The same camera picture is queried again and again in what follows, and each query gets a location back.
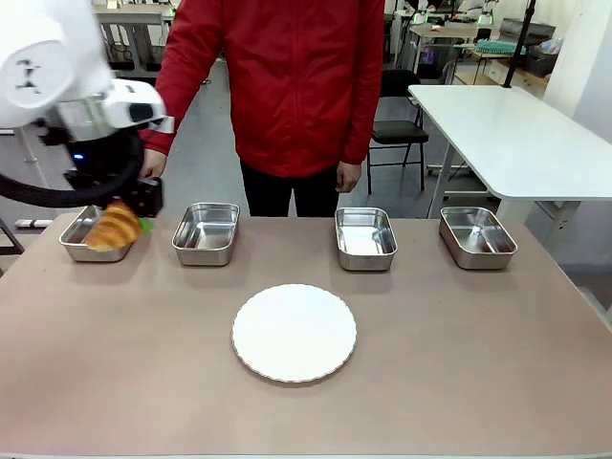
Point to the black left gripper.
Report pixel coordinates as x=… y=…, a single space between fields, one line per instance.
x=143 y=196

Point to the golden croissant bread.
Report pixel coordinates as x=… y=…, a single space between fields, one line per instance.
x=115 y=229

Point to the person's right forearm red sleeve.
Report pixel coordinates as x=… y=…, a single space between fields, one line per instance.
x=167 y=110

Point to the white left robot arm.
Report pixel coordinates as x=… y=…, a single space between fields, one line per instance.
x=52 y=72

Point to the person's left forearm red sleeve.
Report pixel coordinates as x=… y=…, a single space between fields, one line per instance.
x=361 y=138

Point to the steel rectangular container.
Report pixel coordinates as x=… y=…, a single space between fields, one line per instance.
x=478 y=237
x=81 y=246
x=365 y=236
x=206 y=235

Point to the person's right hand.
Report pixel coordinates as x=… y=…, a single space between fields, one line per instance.
x=155 y=165

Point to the person's left hand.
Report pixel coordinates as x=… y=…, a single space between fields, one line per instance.
x=349 y=177

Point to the white power strip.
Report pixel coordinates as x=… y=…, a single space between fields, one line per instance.
x=32 y=223

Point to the black trousers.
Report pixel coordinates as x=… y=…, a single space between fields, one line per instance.
x=287 y=196

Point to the white scalloped plate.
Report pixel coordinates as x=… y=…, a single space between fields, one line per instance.
x=294 y=332

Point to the white background desk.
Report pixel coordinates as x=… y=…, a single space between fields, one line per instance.
x=129 y=19

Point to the red jacket torso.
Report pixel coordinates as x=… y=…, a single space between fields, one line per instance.
x=301 y=81

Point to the black folding chair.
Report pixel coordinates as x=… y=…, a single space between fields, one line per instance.
x=399 y=129

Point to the beige background desk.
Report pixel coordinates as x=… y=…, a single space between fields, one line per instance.
x=442 y=33

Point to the large white table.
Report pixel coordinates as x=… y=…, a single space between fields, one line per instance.
x=507 y=138

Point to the green rack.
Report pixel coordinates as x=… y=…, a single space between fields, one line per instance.
x=499 y=46

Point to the black pole stand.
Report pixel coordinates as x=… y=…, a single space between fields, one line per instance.
x=518 y=43

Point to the grey storage bin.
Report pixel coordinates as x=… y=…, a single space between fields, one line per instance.
x=541 y=61

